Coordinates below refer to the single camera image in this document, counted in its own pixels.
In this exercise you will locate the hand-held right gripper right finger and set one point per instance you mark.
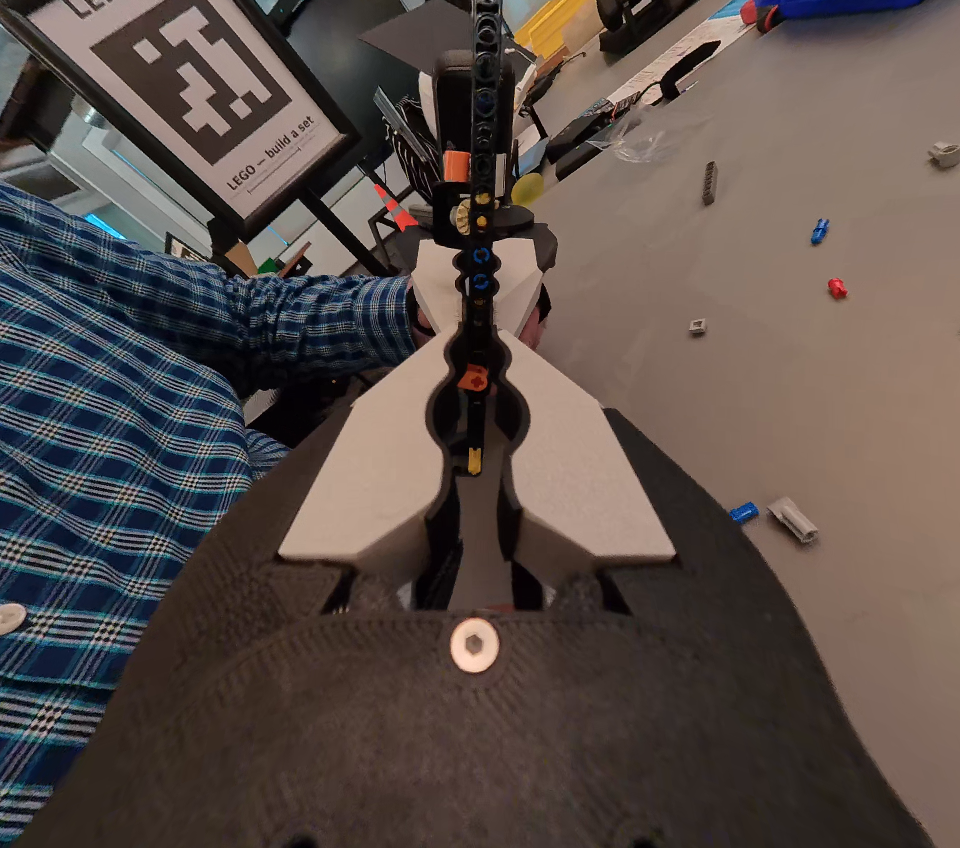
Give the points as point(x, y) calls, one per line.
point(592, 481)

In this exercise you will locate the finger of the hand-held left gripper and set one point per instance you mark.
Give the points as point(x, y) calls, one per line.
point(517, 278)
point(435, 278)

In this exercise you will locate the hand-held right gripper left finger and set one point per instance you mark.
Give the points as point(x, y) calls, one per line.
point(367, 481)

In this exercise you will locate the black lego chassis assembly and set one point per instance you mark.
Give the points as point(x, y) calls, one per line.
point(486, 113)

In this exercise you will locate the person's left forearm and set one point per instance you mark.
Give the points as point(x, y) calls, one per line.
point(187, 308)

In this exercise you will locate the blue lego pin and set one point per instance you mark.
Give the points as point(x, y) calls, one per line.
point(744, 512)
point(819, 230)

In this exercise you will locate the light grey lego connector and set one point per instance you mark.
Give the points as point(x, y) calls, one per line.
point(945, 153)
point(791, 520)

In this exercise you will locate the long grey lego beam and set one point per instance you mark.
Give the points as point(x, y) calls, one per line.
point(709, 182)

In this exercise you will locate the black curved lego panel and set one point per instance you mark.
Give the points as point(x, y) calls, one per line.
point(686, 72)

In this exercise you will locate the small red lego bush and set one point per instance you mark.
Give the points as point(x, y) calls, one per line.
point(837, 287)

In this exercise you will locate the person's left hand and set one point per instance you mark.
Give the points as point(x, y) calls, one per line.
point(534, 332)

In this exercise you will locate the orange traffic cone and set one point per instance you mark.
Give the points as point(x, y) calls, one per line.
point(397, 211)

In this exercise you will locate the yellow-green ball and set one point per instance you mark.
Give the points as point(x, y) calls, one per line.
point(526, 188)

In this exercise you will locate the black sign stand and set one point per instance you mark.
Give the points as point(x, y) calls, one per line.
point(337, 226)

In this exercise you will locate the black box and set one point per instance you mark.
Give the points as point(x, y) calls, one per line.
point(581, 140)

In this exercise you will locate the yellow storage bins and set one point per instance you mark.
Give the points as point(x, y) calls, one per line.
point(562, 20)

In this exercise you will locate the black board panel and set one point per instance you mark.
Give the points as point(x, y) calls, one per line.
point(330, 1)

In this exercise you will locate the clear plastic bag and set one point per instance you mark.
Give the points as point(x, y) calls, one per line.
point(645, 132)

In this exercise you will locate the black pole device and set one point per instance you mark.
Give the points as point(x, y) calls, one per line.
point(289, 1)

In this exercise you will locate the paper instruction sheet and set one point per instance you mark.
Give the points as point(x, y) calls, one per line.
point(675, 50)

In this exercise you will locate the blue plaid shirt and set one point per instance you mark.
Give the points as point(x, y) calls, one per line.
point(97, 526)

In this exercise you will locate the framed marker sign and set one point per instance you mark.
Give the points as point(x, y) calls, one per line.
point(150, 76)

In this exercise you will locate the red and black wheel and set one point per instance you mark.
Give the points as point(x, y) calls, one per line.
point(761, 14)

